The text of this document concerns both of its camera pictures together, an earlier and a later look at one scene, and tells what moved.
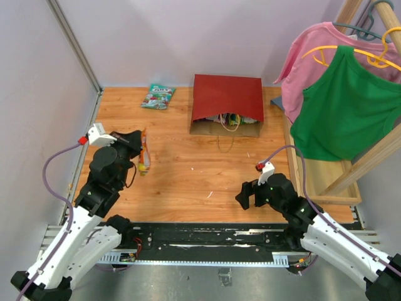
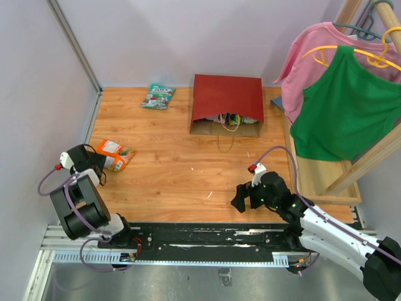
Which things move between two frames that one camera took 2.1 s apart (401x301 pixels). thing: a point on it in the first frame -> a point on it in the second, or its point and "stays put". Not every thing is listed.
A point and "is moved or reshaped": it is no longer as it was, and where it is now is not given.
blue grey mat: x=278 y=101 stays put
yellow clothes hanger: x=375 y=60 stays put
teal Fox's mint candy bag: x=159 y=96 stays put
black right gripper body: x=262 y=195 stays put
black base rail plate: x=205 y=239 stays put
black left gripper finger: x=131 y=140 -> x=96 y=162
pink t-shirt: x=312 y=53 stays put
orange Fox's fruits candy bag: x=144 y=163 is moved or reshaped
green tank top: x=344 y=113 stays put
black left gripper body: x=123 y=174 -> x=91 y=160
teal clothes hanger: x=365 y=34 stays put
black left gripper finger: x=135 y=142 -> x=88 y=145
